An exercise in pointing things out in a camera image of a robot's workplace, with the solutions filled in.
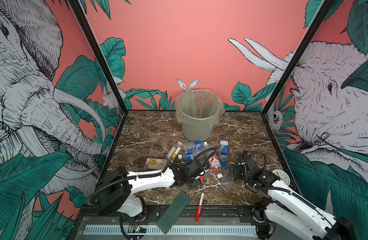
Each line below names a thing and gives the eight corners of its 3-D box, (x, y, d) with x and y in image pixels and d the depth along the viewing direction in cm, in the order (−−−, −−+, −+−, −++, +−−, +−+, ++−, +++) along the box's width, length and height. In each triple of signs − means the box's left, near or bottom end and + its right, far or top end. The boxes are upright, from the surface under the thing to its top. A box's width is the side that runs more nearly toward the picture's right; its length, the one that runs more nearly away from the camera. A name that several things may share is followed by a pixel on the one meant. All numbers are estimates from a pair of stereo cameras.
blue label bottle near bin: (184, 153, 97) (184, 149, 94) (183, 146, 101) (182, 142, 97) (208, 150, 99) (208, 146, 96) (205, 142, 103) (206, 138, 99)
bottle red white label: (209, 176, 89) (210, 171, 83) (208, 161, 95) (209, 156, 90) (220, 176, 89) (222, 171, 83) (217, 161, 95) (219, 156, 90)
